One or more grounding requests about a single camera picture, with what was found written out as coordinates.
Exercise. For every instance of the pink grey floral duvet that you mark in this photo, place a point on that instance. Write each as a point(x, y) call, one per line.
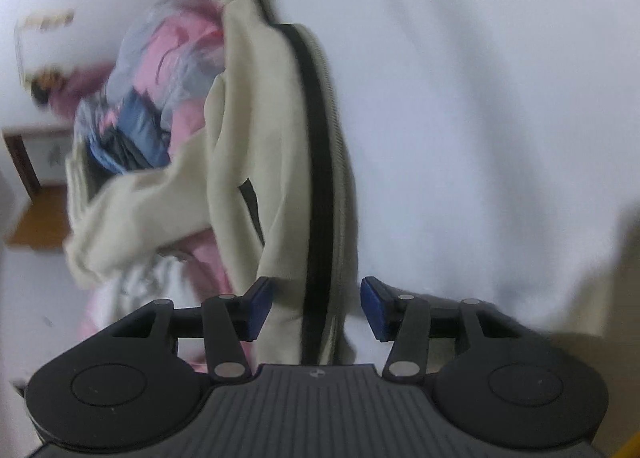
point(170, 53)

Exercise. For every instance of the blue denim garment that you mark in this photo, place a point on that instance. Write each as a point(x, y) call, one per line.
point(140, 121)

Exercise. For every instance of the beige zip jacket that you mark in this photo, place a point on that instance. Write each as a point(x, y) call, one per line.
point(280, 138)

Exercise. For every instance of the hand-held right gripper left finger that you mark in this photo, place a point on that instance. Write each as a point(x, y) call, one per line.
point(261, 308)

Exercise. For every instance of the light blue folded garment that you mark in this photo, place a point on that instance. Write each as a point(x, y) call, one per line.
point(102, 158)

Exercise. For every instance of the black folded garment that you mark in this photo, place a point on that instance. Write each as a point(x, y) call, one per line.
point(127, 151)

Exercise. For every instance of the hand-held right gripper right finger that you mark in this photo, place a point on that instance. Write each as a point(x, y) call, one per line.
point(372, 308)

